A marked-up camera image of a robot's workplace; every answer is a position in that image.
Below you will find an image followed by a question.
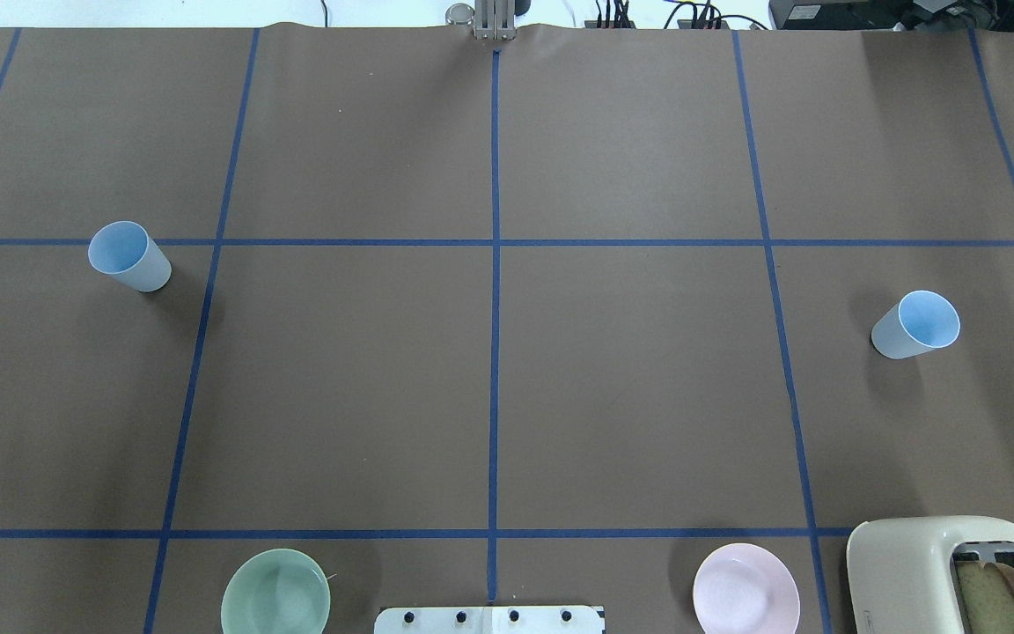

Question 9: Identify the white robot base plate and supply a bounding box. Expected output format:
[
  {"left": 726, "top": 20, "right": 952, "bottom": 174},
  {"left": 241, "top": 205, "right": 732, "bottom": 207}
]
[{"left": 373, "top": 605, "right": 606, "bottom": 633}]

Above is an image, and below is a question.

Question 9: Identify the bread slice in toaster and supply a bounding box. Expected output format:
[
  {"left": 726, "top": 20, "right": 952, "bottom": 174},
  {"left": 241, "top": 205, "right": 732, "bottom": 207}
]
[{"left": 955, "top": 561, "right": 1014, "bottom": 633}]

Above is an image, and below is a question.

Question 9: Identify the aluminium frame post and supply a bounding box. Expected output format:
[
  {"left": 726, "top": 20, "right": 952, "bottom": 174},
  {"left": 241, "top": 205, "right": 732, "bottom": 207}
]
[{"left": 472, "top": 0, "right": 518, "bottom": 41}]

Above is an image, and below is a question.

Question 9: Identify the light blue cup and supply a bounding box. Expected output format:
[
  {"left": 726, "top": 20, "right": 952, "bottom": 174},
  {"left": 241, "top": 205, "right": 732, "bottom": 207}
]
[
  {"left": 87, "top": 220, "right": 173, "bottom": 293},
  {"left": 871, "top": 290, "right": 961, "bottom": 358}
]

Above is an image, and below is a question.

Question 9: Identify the green bowl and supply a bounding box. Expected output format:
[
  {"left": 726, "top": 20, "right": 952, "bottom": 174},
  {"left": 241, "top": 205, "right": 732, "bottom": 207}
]
[{"left": 220, "top": 549, "right": 333, "bottom": 633}]

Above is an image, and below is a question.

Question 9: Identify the pink bowl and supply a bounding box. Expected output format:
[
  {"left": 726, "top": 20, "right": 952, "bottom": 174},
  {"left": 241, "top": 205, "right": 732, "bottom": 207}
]
[{"left": 692, "top": 542, "right": 801, "bottom": 633}]

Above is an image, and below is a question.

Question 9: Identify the cream toaster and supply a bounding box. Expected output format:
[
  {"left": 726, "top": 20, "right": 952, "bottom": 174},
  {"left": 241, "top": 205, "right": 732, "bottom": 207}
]
[{"left": 846, "top": 515, "right": 1014, "bottom": 633}]

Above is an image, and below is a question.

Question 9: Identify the black laptop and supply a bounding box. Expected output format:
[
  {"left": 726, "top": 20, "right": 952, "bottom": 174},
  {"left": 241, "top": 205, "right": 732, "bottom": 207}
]
[{"left": 768, "top": 1, "right": 1014, "bottom": 33}]

